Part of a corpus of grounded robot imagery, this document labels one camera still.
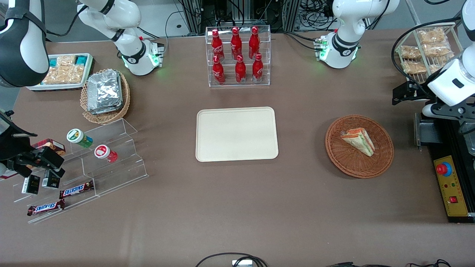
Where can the silver foil package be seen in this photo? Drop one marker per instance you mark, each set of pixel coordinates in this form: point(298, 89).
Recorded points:
point(105, 89)
point(107, 110)

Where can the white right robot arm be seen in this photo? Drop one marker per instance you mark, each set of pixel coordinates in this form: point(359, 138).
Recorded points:
point(22, 44)

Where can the clear acrylic stepped stand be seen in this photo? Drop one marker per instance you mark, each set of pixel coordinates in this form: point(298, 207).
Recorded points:
point(118, 170)

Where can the clear acrylic bottle rack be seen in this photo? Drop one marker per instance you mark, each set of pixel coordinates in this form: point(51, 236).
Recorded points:
point(245, 79)

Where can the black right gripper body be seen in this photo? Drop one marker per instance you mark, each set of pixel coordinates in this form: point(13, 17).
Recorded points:
point(14, 145)

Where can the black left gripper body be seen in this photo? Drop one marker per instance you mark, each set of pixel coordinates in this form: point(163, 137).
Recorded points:
point(418, 92)

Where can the small black carton box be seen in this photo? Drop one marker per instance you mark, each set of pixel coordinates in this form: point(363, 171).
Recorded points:
point(30, 184)
point(51, 181)

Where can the small oval wicker basket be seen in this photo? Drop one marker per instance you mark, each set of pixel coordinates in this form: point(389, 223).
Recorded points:
point(105, 118)

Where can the aluminium profile frame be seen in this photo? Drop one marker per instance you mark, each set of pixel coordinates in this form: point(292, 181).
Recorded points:
point(291, 15)
point(193, 15)

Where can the yellow control panel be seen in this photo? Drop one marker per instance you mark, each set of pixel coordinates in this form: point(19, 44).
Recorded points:
point(454, 185)

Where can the round brown wicker basket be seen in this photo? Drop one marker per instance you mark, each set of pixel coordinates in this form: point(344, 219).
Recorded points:
point(356, 165)

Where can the red emergency stop button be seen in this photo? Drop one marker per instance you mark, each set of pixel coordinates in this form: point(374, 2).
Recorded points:
point(443, 169)

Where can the red brown cardboard box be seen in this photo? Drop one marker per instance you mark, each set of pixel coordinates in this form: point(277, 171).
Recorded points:
point(52, 144)

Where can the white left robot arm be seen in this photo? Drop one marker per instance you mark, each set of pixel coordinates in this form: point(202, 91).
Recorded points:
point(343, 44)

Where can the beige rectangular serving tray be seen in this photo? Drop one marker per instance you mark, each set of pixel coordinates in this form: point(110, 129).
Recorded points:
point(236, 134)

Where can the red cola bottle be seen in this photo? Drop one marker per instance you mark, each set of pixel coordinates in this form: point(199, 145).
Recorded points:
point(240, 71)
point(236, 42)
point(217, 46)
point(218, 72)
point(258, 69)
point(254, 42)

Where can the black metal base frame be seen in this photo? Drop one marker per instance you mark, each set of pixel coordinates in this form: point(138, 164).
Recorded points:
point(441, 142)

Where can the teal snack pack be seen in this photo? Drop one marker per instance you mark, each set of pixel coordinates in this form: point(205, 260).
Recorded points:
point(52, 62)
point(81, 59)

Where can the wrapped triangle sandwich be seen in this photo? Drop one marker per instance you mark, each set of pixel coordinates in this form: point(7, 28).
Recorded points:
point(359, 141)

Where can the green capped small bottle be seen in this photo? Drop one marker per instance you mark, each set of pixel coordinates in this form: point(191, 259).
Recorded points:
point(78, 137)

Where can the clear pack of brown pastry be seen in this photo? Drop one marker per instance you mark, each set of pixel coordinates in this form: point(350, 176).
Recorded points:
point(437, 50)
point(410, 52)
point(435, 69)
point(414, 67)
point(432, 36)

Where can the clear pack of beige snacks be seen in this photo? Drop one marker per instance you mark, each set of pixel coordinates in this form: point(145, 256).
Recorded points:
point(74, 73)
point(53, 76)
point(66, 60)

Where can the white rectangular snack tray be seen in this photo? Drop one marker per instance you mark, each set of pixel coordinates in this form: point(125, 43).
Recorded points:
point(33, 87)

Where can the small silver metal plate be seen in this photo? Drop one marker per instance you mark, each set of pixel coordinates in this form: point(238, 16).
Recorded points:
point(242, 263)

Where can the Snickers chocolate bar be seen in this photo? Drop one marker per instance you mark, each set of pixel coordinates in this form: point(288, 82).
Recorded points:
point(45, 207)
point(76, 190)

